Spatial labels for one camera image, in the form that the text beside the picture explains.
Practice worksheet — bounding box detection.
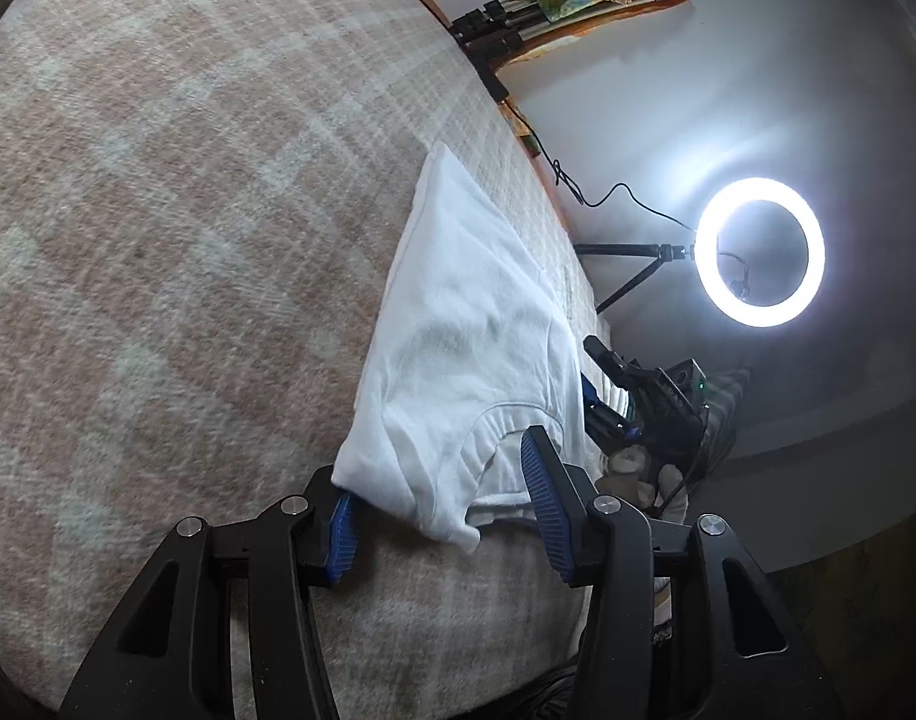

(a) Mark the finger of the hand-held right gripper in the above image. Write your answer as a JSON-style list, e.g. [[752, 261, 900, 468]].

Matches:
[[584, 336, 639, 391], [581, 375, 642, 445]]

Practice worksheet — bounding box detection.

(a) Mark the green patterned packet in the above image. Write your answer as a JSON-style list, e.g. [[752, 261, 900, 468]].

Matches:
[[506, 109, 543, 160]]

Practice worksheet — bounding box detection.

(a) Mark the silver folded tripod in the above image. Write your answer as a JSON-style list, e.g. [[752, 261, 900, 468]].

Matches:
[[450, 0, 691, 53]]

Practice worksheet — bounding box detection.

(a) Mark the black mini tripod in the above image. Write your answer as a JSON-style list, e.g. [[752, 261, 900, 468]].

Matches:
[[575, 240, 699, 316]]

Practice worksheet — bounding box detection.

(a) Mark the black ring light cable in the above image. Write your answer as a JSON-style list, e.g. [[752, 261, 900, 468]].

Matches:
[[536, 142, 699, 233]]

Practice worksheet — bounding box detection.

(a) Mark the white ring light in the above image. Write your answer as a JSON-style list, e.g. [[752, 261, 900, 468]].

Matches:
[[695, 177, 826, 329]]

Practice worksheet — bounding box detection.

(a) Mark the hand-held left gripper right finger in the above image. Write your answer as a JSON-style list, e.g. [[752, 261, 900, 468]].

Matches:
[[519, 425, 841, 720]]

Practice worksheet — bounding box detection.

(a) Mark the person's right hand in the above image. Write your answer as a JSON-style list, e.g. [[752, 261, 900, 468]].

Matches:
[[603, 444, 687, 526]]

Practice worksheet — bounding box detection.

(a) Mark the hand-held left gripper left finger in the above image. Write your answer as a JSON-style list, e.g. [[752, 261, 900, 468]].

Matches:
[[56, 465, 355, 720]]

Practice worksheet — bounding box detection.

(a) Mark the beige checked blanket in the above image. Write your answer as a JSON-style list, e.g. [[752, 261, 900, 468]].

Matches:
[[0, 0, 657, 720]]

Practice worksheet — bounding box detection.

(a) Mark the white t-shirt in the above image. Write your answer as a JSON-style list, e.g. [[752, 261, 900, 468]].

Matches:
[[330, 142, 631, 552]]

